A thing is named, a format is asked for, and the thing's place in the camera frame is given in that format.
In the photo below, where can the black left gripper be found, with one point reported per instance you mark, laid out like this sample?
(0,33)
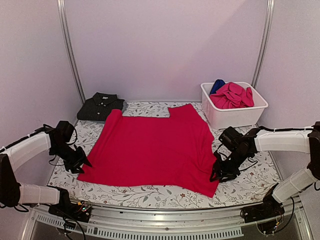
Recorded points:
(82,158)

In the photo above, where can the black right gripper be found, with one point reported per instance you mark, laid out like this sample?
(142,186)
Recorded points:
(219,169)

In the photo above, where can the magenta t-shirt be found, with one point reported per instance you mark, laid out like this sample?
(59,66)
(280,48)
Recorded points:
(160,151)

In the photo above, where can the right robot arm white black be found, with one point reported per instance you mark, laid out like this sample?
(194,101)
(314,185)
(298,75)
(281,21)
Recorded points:
(296,152)

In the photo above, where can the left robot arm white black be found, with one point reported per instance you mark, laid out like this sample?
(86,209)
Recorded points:
(25,165)

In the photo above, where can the black pinstriped folded shirt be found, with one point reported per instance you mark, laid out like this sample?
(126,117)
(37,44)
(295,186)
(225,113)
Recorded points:
(99,106)

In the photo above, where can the grey folded garment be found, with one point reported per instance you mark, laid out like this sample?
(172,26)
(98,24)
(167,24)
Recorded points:
(124,106)

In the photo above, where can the pink garment in bin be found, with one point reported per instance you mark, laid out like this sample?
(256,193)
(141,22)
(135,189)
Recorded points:
(232,96)

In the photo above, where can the blue garment in bin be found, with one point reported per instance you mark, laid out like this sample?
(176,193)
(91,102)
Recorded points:
(216,86)

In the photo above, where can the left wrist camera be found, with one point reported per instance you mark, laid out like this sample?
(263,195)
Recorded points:
(66,129)

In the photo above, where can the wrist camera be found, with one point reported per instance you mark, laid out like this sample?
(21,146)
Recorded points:
(230,138)
(66,129)

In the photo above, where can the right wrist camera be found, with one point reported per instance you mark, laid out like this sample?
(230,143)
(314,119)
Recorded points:
(230,138)

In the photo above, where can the aluminium front rail base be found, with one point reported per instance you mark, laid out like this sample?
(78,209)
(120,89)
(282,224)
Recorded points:
(127,223)

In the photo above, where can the aluminium frame post left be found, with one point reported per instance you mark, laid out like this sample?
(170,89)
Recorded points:
(61,7)

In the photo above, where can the aluminium frame post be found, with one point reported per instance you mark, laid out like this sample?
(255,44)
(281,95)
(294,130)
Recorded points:
(61,7)
(270,6)

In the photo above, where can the aluminium frame post right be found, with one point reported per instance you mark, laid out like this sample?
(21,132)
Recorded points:
(270,6)

